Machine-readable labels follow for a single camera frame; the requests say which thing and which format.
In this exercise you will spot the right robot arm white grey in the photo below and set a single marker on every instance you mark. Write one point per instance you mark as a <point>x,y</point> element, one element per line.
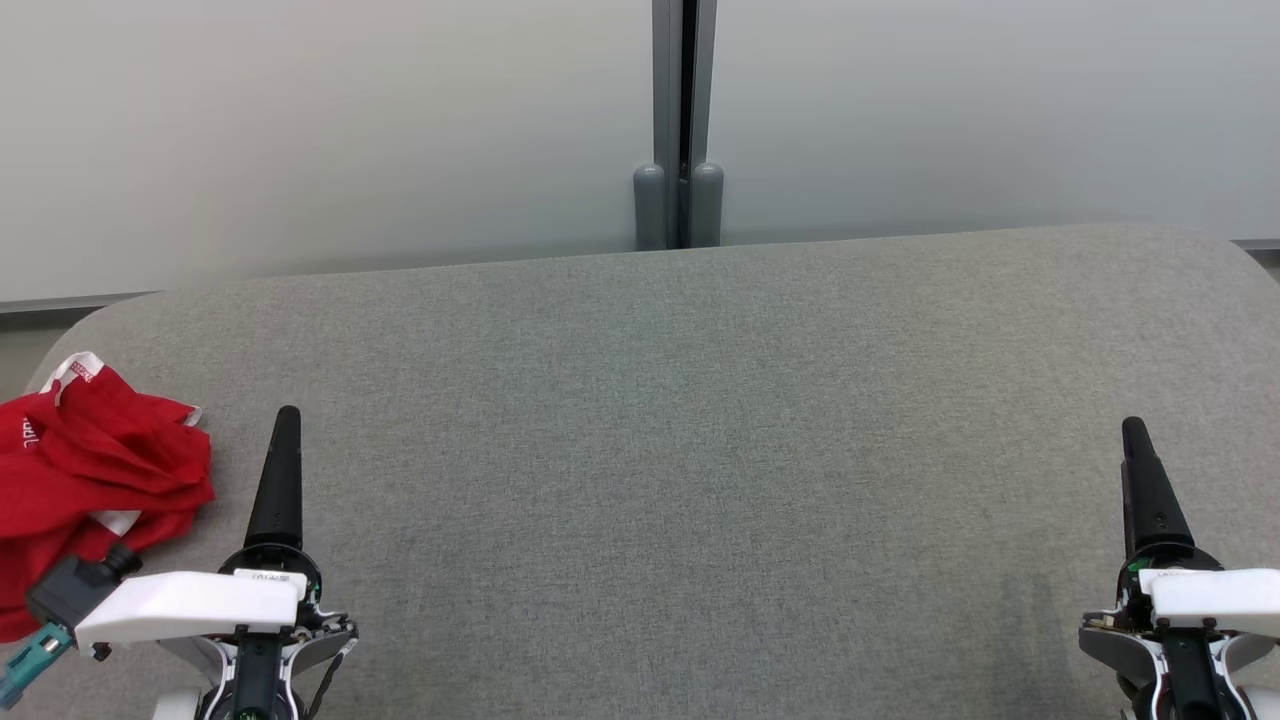
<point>1105,640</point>

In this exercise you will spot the grey wall baseboard rail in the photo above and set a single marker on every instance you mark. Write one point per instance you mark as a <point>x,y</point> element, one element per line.
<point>1260,244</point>
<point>70,303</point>

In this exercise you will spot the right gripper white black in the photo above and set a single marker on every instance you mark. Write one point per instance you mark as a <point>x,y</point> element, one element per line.
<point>1220,600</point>

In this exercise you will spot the grey cylindrical post foot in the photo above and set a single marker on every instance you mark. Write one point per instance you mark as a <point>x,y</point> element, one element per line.
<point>707,205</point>
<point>648,205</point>

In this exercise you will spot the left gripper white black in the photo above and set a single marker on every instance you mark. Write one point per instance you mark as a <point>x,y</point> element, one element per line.
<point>190,605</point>

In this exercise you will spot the left teal camera plug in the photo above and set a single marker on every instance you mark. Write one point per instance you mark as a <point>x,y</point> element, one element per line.
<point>35,655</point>

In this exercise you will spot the grey partition frame post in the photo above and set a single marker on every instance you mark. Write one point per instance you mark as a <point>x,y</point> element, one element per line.
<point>668,80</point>

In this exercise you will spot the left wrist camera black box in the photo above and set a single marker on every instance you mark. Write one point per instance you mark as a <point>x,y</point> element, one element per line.
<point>70,590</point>

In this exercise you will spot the red Bulls 23 shorts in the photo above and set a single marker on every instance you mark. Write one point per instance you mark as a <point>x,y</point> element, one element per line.
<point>110,440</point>

